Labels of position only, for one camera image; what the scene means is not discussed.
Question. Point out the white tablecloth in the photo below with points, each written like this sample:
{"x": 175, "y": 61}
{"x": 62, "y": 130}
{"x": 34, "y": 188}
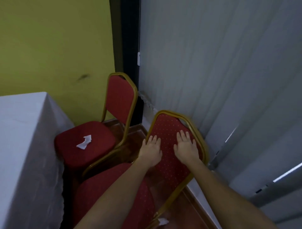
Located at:
{"x": 28, "y": 141}

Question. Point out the black window frame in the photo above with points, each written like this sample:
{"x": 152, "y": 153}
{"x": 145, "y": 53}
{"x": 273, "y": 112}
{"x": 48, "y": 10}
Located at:
{"x": 129, "y": 35}

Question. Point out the red padded gold-frame chair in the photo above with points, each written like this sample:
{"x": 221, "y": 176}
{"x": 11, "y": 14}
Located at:
{"x": 170, "y": 172}
{"x": 70, "y": 151}

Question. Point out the white tissue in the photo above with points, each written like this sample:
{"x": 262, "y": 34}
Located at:
{"x": 82, "y": 146}

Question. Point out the white vertical blinds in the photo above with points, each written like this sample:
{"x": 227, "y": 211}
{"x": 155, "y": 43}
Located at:
{"x": 212, "y": 59}

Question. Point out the person's left forearm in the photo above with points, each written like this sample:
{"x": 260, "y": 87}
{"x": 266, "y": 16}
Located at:
{"x": 113, "y": 200}

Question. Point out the person's left hand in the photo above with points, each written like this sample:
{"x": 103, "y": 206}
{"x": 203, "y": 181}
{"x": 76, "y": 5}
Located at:
{"x": 151, "y": 153}

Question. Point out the small white paper scrap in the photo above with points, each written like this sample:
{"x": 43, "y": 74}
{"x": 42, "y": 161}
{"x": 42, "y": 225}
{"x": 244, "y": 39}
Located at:
{"x": 162, "y": 221}

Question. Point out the white wall switch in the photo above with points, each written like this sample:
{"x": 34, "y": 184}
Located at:
{"x": 138, "y": 59}

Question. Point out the person's right forearm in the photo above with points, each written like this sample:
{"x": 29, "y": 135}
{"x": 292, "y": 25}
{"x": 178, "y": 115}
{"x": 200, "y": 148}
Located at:
{"x": 224, "y": 195}

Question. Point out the person's right hand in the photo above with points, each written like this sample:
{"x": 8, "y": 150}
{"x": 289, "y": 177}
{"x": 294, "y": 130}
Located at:
{"x": 187, "y": 151}

